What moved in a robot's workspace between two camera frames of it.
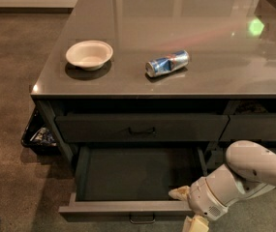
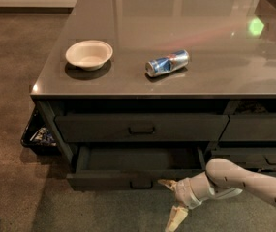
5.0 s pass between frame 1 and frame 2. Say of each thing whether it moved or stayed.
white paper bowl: stayed
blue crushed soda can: stayed
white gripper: moved
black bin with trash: stayed
